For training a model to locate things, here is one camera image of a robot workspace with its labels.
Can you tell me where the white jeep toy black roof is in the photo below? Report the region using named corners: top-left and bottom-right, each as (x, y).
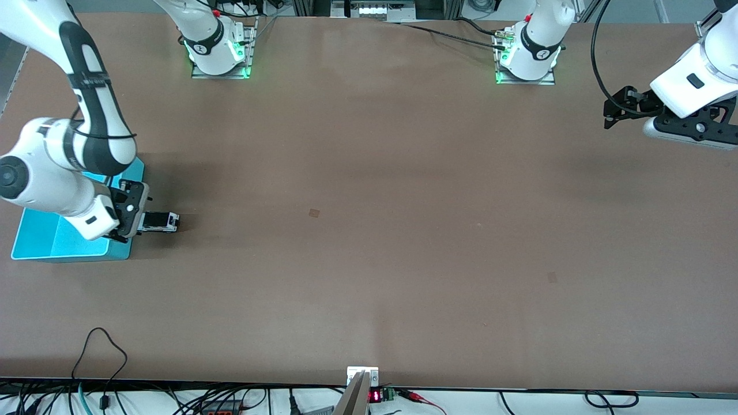
top-left (142, 211), bottom-right (181, 233)

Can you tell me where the cyan plastic bin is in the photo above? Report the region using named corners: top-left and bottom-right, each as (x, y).
top-left (10, 157), bottom-right (145, 263)

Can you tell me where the lit control box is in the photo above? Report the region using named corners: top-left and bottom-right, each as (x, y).
top-left (330, 0), bottom-right (417, 23)

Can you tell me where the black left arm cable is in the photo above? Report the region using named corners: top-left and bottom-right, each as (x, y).
top-left (591, 0), bottom-right (635, 116)

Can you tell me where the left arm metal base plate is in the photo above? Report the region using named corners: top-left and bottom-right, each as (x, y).
top-left (494, 29), bottom-right (556, 86)

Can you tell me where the thin black looped cable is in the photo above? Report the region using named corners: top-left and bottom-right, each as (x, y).
top-left (72, 327), bottom-right (129, 411)

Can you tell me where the black cable to arm base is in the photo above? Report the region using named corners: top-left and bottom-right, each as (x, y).
top-left (398, 17), bottom-right (511, 52)

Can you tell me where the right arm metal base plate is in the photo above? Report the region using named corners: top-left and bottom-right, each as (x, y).
top-left (191, 17), bottom-right (258, 80)

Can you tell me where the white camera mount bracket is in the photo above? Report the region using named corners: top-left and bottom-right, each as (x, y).
top-left (347, 367), bottom-right (380, 387)

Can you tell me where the grey aluminium camera bar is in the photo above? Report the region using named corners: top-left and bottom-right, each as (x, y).
top-left (333, 372), bottom-right (371, 415)

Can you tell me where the black coiled cable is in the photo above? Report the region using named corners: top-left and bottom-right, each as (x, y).
top-left (583, 390), bottom-right (640, 409)

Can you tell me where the red clip lead cable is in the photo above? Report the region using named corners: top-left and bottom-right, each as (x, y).
top-left (397, 389), bottom-right (448, 415)

